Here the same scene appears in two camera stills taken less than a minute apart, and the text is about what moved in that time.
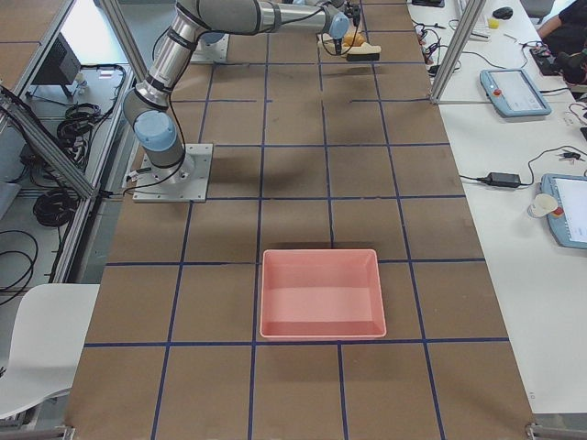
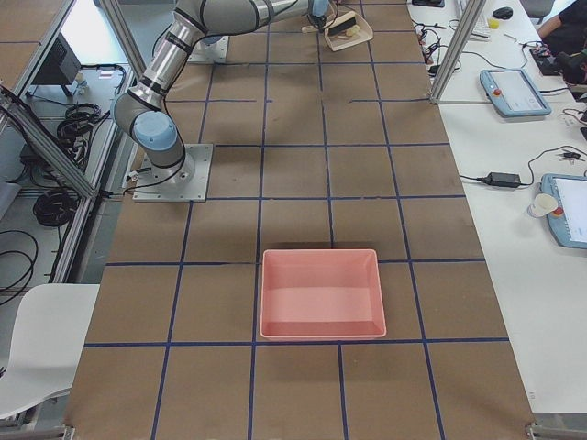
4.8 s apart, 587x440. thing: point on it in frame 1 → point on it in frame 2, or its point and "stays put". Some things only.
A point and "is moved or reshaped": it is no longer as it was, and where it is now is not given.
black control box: x=61 y=68 stays put
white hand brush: x=356 y=52 is moved or reshaped
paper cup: x=543 y=204 stays put
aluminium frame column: x=459 y=49 stays put
